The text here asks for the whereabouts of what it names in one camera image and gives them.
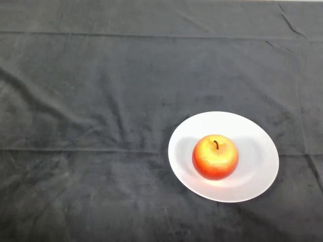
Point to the red yellow apple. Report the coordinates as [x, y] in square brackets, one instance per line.
[215, 158]

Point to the white round plate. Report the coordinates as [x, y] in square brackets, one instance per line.
[255, 161]

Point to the black cloth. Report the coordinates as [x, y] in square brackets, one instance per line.
[75, 75]

